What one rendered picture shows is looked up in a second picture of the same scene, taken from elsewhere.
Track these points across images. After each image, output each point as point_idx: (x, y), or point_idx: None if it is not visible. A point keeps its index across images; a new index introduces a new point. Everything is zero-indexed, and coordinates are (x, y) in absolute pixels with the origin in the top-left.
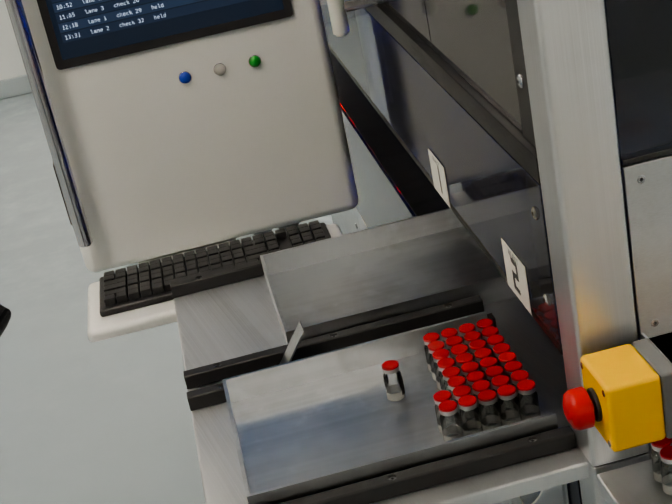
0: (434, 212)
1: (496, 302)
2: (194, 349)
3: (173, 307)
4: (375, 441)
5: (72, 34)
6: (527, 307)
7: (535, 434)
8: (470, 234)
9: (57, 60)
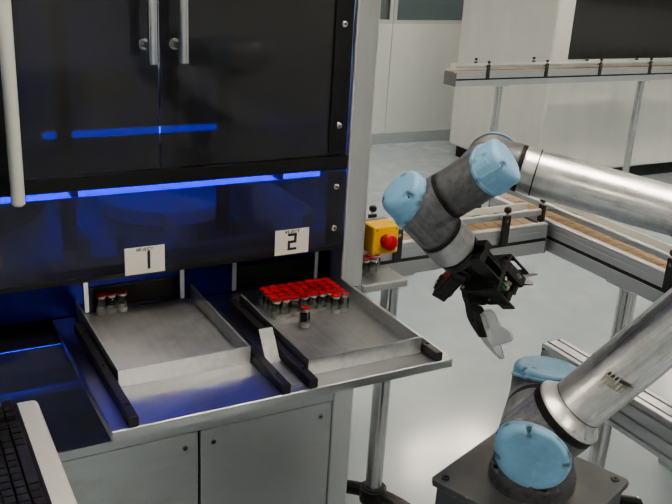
0: (84, 313)
1: None
2: (232, 400)
3: (62, 486)
4: (346, 328)
5: None
6: (304, 250)
7: None
8: (205, 266)
9: None
